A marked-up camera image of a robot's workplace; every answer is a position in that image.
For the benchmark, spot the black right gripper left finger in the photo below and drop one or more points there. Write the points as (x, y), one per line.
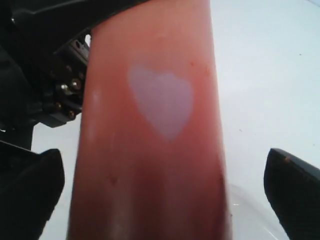
(30, 187)

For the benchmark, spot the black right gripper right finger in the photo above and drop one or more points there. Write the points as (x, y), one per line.
(292, 187)

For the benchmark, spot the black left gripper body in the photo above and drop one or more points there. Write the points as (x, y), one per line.
(43, 61)

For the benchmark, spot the red sauce squeeze bottle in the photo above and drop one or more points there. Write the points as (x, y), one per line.
(151, 162)

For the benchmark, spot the white rectangular tray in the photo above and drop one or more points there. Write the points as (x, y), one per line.
(250, 220)

